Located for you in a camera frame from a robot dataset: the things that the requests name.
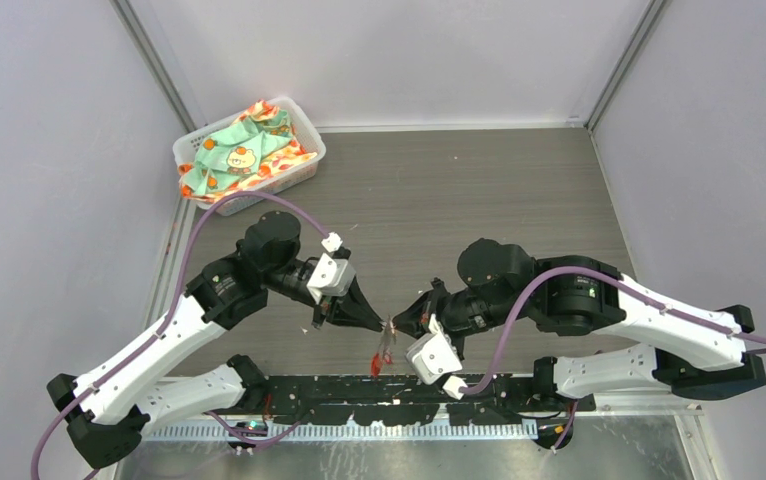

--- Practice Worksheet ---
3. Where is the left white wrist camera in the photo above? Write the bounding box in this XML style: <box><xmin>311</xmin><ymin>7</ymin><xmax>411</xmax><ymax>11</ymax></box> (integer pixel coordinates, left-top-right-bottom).
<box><xmin>321</xmin><ymin>232</ymin><xmax>351</xmax><ymax>259</ymax></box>

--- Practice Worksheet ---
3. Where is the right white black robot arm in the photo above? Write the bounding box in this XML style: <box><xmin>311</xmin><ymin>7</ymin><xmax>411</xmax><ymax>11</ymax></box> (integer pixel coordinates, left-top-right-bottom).
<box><xmin>393</xmin><ymin>239</ymin><xmax>766</xmax><ymax>411</ymax></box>

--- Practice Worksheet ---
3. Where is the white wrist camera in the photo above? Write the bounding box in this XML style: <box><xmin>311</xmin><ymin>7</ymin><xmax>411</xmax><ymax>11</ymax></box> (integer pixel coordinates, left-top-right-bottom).
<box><xmin>405</xmin><ymin>314</ymin><xmax>467</xmax><ymax>400</ymax></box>
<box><xmin>321</xmin><ymin>232</ymin><xmax>351</xmax><ymax>259</ymax></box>

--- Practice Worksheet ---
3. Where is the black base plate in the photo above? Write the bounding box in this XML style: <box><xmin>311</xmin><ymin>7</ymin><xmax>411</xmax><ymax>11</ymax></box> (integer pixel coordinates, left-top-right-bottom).
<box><xmin>218</xmin><ymin>374</ymin><xmax>573</xmax><ymax>426</ymax></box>

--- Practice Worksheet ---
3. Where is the red keyring with metal chain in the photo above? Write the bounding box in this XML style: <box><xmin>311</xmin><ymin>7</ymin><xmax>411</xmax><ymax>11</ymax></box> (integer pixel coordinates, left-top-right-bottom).
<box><xmin>370</xmin><ymin>316</ymin><xmax>397</xmax><ymax>377</ymax></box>

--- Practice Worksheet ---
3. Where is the aluminium front rail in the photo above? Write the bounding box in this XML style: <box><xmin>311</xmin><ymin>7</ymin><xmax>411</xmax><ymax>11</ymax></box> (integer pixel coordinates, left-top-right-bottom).
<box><xmin>140</xmin><ymin>390</ymin><xmax>701</xmax><ymax>448</ymax></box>

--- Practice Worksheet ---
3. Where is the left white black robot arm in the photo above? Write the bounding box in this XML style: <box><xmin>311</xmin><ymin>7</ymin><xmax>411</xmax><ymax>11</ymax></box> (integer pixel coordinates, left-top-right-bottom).
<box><xmin>47</xmin><ymin>211</ymin><xmax>384</xmax><ymax>470</ymax></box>

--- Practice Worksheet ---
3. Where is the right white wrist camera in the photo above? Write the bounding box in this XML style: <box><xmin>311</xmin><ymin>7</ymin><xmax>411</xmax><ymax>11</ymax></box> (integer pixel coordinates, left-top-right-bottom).
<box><xmin>405</xmin><ymin>314</ymin><xmax>467</xmax><ymax>400</ymax></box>

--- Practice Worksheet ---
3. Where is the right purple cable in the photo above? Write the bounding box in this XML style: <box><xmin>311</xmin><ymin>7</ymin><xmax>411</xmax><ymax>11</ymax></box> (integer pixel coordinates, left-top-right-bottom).
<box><xmin>459</xmin><ymin>266</ymin><xmax>766</xmax><ymax>452</ymax></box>

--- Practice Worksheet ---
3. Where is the colourful patterned cloth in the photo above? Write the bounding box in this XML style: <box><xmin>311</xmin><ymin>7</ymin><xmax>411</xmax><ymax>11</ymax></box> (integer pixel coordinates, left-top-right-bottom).
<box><xmin>178</xmin><ymin>99</ymin><xmax>319</xmax><ymax>202</ymax></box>

